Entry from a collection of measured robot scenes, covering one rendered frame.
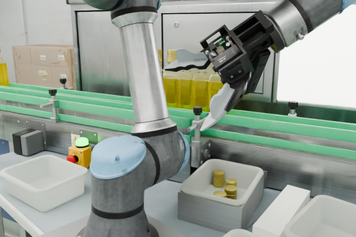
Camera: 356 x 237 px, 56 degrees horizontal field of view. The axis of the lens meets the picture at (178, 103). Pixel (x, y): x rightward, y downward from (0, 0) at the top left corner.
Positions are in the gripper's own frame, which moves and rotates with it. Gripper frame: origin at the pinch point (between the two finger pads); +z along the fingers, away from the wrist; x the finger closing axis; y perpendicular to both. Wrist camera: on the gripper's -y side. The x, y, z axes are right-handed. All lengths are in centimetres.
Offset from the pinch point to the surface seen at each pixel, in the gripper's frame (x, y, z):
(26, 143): -44, -38, 66
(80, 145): -30, -38, 45
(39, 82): -323, -285, 216
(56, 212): -5, -21, 49
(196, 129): -9.3, -36.0, 6.0
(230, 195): 12.0, -36.8, 7.1
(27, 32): -470, -314, 230
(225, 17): -42, -44, -22
